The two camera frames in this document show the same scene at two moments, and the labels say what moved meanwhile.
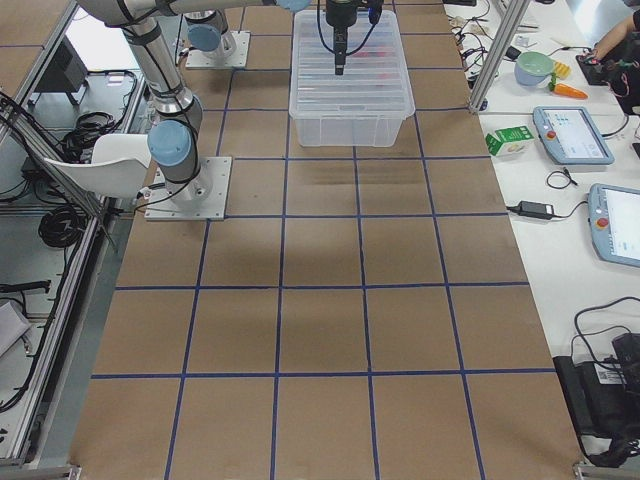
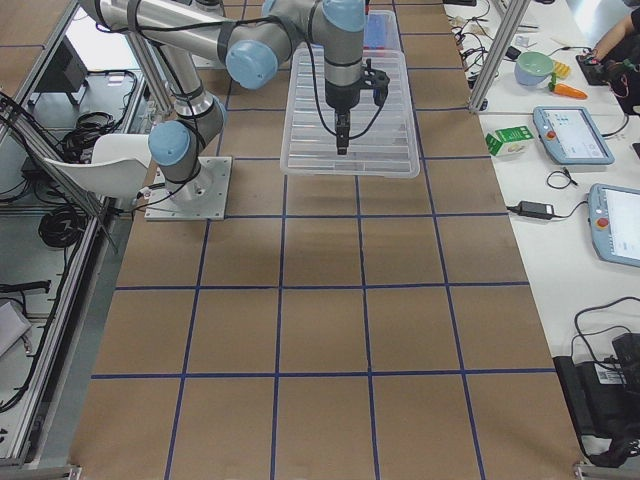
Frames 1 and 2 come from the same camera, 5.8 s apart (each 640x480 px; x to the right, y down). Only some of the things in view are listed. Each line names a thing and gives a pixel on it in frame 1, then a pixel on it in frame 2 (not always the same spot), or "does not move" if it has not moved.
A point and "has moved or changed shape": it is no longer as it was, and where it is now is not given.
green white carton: (510, 140) does not move
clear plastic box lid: (376, 81) has moved or changed shape
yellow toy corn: (562, 70) does not move
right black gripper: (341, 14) -> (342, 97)
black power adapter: (535, 209) does not move
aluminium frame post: (513, 16) does not move
